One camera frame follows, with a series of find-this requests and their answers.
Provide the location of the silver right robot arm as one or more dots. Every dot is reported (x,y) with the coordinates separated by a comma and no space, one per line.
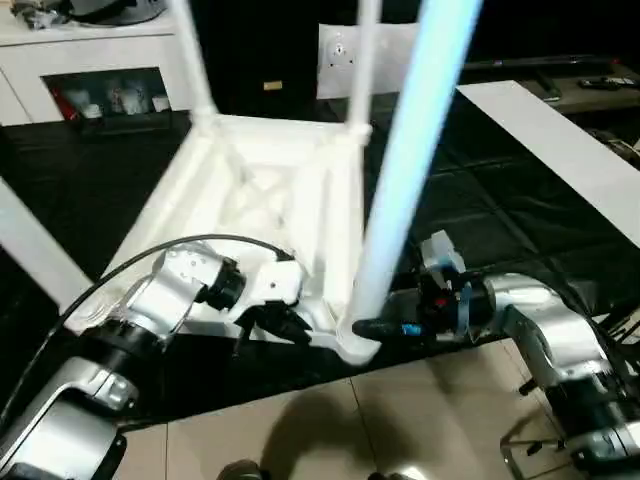
(550,320)

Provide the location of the dark grey helmet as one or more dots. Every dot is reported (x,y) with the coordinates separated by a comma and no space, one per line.
(120,10)

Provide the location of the black bar with red light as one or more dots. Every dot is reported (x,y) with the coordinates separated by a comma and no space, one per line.
(540,61)

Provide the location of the black remote control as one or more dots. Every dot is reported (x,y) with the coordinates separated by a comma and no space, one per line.
(605,83)

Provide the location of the black mat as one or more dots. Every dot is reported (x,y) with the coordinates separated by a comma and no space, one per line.
(500,210)

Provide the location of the small tan label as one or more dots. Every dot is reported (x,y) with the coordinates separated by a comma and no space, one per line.
(272,85)

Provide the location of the white cabinet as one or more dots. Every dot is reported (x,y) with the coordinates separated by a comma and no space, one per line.
(100,50)

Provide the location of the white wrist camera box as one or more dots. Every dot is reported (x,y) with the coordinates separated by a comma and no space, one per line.
(275,282)
(442,250)

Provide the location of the chrome metal frame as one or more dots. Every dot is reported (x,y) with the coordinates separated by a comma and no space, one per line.
(510,450)

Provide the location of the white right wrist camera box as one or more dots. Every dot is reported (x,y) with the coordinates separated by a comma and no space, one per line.
(442,250)

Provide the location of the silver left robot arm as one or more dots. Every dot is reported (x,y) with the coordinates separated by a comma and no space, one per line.
(165,290)

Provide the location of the black metal table frame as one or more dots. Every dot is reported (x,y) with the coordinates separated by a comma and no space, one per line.
(620,325)

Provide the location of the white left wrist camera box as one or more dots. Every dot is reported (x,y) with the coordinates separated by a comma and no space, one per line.
(275,282)

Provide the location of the white flat board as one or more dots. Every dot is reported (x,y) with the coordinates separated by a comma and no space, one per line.
(550,145)

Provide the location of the white plastic table leg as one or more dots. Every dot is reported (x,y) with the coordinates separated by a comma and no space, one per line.
(365,60)
(192,60)
(415,150)
(35,240)

